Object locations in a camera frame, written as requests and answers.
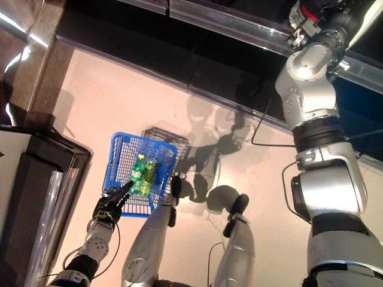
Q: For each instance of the dark brown display cabinet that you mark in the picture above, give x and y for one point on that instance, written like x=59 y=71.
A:
x=45 y=194

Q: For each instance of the brown polished stone plinth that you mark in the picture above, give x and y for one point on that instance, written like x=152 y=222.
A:
x=30 y=74

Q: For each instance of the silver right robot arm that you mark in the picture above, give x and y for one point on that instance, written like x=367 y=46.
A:
x=308 y=89

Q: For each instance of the green Sprite soda bottle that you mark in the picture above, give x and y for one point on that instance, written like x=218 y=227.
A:
x=137 y=173

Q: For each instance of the green drink can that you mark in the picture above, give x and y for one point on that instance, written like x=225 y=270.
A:
x=149 y=176

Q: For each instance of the blue plastic shopping basket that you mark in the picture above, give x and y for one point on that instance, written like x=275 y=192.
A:
x=116 y=137

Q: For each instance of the clear plastic shelf price rail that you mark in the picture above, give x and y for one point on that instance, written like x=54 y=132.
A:
x=239 y=110
x=239 y=27
x=119 y=64
x=143 y=6

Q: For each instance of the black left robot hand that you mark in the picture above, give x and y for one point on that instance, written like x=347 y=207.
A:
x=112 y=206

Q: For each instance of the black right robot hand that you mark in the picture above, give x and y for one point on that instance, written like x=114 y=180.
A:
x=308 y=30

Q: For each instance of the black retail shelf unit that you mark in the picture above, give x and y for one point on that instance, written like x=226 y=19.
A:
x=149 y=39

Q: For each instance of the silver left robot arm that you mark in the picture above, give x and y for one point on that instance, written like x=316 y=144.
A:
x=95 y=242

